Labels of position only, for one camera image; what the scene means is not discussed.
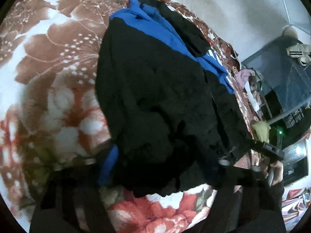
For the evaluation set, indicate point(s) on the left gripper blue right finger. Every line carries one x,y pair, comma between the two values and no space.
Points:
257,208

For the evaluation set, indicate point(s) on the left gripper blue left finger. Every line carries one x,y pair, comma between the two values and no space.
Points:
79,185

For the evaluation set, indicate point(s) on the pink cloth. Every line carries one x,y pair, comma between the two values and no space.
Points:
242,77

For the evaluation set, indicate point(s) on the black printed hanging shirt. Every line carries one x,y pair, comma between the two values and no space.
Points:
293,118

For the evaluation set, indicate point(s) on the white sock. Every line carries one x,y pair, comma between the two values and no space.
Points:
252,100

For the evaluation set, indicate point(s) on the hanging blue denim garment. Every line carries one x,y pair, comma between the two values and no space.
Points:
285,82

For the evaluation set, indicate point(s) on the grey metal bed frame post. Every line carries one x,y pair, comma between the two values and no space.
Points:
283,115

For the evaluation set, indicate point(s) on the person's right hand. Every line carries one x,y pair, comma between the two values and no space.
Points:
274,173

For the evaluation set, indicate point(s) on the blue and black hooded jacket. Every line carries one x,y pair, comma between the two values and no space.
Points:
168,104

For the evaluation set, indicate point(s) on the floral brown red bed blanket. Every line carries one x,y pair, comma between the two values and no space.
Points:
50,118

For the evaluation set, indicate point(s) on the olive green folded cloth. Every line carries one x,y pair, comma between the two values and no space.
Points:
261,131

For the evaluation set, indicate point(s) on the hanging beige striped jacket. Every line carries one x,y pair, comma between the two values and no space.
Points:
301,52

